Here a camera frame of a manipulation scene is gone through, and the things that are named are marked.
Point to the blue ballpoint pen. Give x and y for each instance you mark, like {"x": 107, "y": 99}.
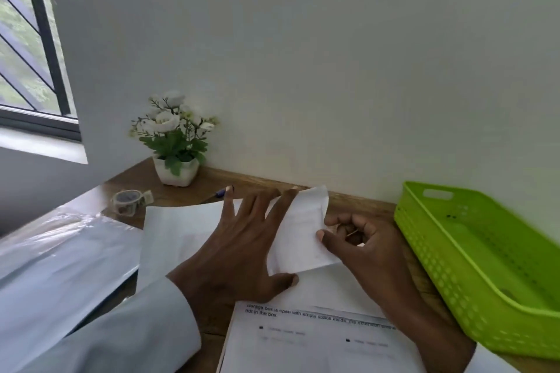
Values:
{"x": 220, "y": 193}

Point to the plastic-wrapped white envelope pack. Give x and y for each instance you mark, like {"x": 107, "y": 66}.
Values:
{"x": 57, "y": 281}

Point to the white paper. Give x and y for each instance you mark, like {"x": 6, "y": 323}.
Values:
{"x": 302, "y": 233}

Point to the black framed window with grille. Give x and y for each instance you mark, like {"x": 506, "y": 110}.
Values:
{"x": 39, "y": 125}

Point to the stack of printed papers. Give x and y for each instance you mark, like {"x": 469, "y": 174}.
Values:
{"x": 315, "y": 351}

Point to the white window sill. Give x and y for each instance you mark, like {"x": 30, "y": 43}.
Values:
{"x": 43, "y": 147}

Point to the green plastic basket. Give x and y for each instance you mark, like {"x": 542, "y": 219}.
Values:
{"x": 503, "y": 254}

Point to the long white envelope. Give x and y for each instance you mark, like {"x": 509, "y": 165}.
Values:
{"x": 175, "y": 237}

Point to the potted white flower plant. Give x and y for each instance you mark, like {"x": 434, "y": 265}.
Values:
{"x": 175, "y": 150}

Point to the person's left forearm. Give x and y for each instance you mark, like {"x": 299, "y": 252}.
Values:
{"x": 122, "y": 333}

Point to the person's right forearm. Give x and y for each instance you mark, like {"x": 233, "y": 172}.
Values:
{"x": 437, "y": 342}

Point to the person's right hand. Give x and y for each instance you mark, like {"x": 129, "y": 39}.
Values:
{"x": 376, "y": 259}

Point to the person's left hand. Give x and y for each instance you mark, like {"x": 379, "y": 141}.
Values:
{"x": 232, "y": 254}

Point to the patterned tape roll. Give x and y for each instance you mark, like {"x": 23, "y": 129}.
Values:
{"x": 117, "y": 206}

